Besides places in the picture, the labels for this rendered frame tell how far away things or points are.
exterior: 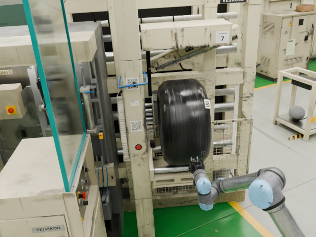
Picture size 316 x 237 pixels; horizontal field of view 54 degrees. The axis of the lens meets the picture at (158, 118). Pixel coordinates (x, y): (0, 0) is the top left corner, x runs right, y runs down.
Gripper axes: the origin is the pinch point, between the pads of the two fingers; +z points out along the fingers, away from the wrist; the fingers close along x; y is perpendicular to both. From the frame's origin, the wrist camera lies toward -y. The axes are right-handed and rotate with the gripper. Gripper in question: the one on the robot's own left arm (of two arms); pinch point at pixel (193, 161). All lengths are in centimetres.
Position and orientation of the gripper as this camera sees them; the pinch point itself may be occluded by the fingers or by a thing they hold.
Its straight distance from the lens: 200.4
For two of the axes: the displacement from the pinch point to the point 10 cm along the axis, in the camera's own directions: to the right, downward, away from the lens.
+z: -0.6, -3.1, 9.5
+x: -10.0, 0.8, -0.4
